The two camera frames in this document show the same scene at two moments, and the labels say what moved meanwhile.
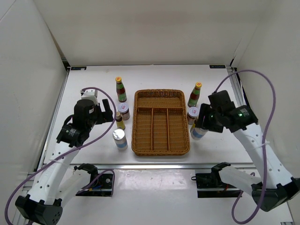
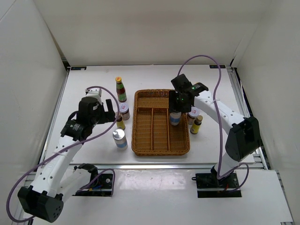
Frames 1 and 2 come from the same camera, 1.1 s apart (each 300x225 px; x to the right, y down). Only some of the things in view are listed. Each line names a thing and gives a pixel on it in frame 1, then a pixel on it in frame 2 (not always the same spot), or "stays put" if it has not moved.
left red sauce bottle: [121, 91] stays put
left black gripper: [104, 116] stays put
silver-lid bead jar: [197, 133] → [175, 118]
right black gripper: [204, 111] → [173, 106]
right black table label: [217, 66] stays put
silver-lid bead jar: [119, 137] stays put
